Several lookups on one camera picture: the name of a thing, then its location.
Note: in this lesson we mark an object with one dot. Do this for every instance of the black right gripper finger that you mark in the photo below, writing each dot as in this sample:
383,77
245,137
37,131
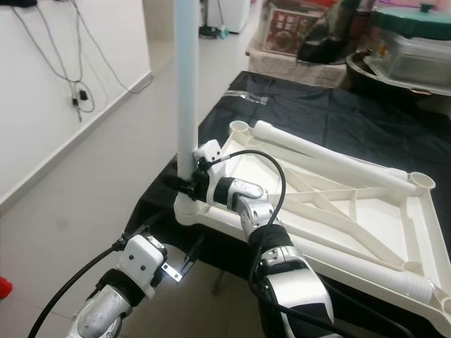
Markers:
178,187

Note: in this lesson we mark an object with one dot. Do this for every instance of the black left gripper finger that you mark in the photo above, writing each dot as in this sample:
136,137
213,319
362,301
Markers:
194,255

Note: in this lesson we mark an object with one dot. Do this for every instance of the crumpled clear plastic film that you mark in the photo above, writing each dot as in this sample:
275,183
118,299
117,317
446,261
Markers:
248,97

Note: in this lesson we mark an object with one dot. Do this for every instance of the small black plug adapter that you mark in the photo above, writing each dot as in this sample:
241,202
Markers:
82,102

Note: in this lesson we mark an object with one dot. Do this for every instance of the beige cloth covered bench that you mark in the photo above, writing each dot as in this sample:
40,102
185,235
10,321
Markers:
289,69

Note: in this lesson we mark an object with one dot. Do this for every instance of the black tablecloth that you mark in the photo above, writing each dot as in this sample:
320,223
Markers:
338,105

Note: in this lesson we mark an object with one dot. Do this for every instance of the red plastic stool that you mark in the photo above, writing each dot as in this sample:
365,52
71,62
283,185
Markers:
5,289

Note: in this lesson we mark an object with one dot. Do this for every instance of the box with red print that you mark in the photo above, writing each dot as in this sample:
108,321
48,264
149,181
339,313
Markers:
285,32

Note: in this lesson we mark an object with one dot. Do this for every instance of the black bag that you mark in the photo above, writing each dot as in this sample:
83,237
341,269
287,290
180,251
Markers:
331,46

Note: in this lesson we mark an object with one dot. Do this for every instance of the white ribbed plastic table top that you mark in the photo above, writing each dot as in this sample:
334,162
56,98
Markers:
416,246

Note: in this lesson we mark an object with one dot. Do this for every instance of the clear plastic storage box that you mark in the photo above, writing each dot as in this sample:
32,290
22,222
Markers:
419,60

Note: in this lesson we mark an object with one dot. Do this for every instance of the container with green lid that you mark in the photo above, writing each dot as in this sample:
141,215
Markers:
416,20

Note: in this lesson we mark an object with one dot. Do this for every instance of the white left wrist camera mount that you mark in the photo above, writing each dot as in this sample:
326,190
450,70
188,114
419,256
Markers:
141,260

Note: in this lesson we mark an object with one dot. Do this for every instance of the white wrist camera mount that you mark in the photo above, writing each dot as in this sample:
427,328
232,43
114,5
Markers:
141,260
210,151

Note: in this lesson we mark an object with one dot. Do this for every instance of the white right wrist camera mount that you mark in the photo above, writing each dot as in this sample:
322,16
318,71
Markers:
210,151

